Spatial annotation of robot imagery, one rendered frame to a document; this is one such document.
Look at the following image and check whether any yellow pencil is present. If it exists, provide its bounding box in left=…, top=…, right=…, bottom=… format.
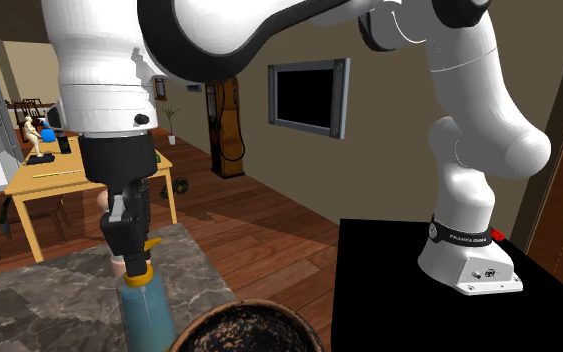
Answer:
left=31, top=168, right=84, bottom=179

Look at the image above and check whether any plant in white pot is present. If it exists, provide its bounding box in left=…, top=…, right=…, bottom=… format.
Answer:
left=162, top=106, right=180, bottom=146

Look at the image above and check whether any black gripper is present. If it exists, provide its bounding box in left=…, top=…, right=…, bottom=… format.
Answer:
left=77, top=132, right=159, bottom=277

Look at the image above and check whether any black cylinder container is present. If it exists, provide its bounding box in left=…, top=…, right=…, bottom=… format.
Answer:
left=56, top=128, right=73, bottom=156

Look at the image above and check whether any beige figure on black base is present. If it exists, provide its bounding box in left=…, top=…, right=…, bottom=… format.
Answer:
left=21, top=115, right=57, bottom=167

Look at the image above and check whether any grey framed wall television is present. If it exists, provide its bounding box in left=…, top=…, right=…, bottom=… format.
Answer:
left=267, top=57, right=352, bottom=141

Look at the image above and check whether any black robot stand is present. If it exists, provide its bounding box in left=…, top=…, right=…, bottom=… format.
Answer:
left=330, top=218, right=563, bottom=352

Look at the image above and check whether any blue spray bottle yellow cap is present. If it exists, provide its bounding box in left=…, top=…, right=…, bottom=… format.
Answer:
left=116, top=237, right=177, bottom=352

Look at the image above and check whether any tall wooden clock cabinet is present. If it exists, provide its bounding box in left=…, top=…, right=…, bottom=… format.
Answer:
left=204, top=76, right=247, bottom=180

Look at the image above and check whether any brown speckled bowl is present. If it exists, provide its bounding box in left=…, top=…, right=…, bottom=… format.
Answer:
left=167, top=298, right=327, bottom=352

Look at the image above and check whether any yellow wooden dining table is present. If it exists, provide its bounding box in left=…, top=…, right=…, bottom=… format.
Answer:
left=3, top=135, right=179, bottom=264

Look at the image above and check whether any black object on floor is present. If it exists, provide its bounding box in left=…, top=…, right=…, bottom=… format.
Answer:
left=159, top=175, right=190, bottom=201

